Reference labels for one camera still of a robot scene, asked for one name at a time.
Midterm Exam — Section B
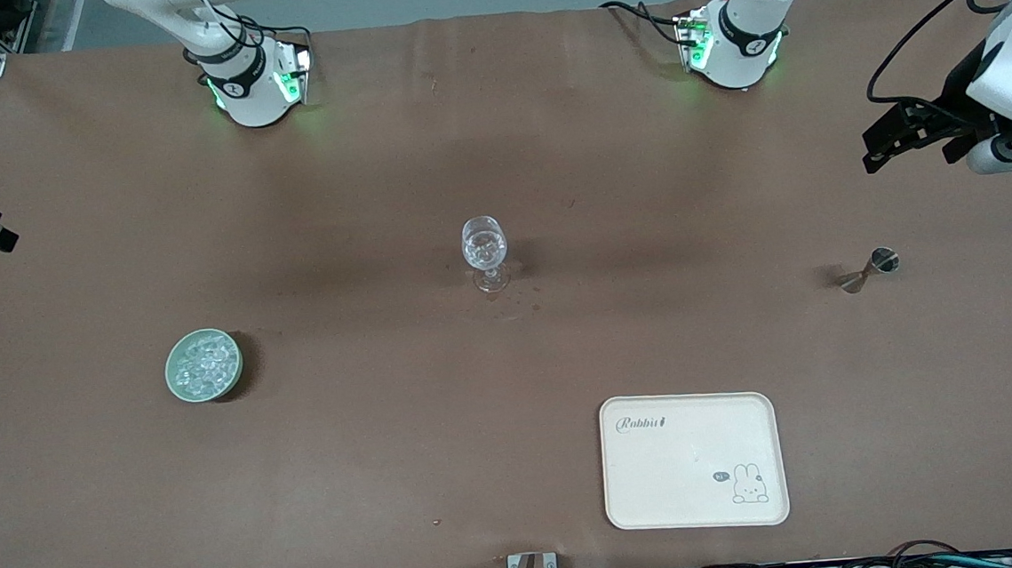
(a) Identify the steel double jigger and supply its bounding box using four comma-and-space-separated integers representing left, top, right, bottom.
835, 246, 903, 294

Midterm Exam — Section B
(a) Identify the clear ice cubes pile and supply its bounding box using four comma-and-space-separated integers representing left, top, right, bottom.
171, 332, 243, 399

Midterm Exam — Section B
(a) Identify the clear wine glass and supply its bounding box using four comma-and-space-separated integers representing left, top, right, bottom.
459, 214, 512, 295

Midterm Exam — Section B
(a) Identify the green ceramic bowl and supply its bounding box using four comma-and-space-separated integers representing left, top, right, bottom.
162, 326, 246, 405

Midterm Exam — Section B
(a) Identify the brown table cover sheet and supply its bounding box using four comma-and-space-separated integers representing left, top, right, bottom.
0, 0, 1012, 568

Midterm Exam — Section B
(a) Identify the cream rabbit print tray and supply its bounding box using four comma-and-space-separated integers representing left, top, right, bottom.
597, 385, 792, 538

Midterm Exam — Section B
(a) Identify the black left base cable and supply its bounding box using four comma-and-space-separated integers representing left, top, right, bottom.
599, 0, 688, 53

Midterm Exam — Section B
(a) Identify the black base cable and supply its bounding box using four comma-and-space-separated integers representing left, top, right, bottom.
599, 0, 688, 53
234, 12, 315, 65

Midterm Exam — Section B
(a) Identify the black right base cable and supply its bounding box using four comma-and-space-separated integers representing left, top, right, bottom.
234, 12, 315, 65

